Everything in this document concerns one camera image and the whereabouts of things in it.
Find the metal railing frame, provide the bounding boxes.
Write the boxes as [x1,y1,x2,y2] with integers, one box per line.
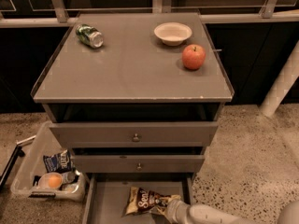
[0,0,299,28]

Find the middle grey drawer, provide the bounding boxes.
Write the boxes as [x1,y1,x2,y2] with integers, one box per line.
[72,147,204,174]

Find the green soda can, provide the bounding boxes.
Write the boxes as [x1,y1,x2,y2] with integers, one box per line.
[76,24,104,49]

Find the blue chip bag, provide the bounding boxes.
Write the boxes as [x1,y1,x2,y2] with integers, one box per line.
[43,150,74,174]

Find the orange fruit cup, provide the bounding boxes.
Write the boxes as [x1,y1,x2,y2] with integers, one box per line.
[38,173,63,189]

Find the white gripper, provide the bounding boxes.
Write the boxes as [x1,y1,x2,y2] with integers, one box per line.
[150,194,194,224]

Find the grey drawer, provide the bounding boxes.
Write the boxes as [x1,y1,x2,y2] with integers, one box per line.
[72,147,204,174]
[50,121,218,148]
[82,173,193,224]

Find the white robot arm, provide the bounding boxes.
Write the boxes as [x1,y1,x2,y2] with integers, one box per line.
[166,101,299,224]

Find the bottom grey drawer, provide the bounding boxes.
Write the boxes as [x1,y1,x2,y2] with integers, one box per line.
[82,173,193,224]

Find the top grey drawer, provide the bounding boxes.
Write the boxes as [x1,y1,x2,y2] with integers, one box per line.
[50,121,218,148]

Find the white paper bowl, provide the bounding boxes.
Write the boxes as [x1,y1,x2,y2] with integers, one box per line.
[154,22,192,46]

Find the brown chip bag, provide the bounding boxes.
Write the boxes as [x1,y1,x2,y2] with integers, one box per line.
[125,187,170,215]

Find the grey drawer cabinet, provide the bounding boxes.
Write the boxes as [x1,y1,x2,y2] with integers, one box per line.
[32,13,234,121]

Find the clear plastic bin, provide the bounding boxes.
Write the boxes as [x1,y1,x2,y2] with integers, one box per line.
[10,121,86,202]

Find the red apple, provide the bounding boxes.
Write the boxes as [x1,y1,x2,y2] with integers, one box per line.
[182,44,206,70]

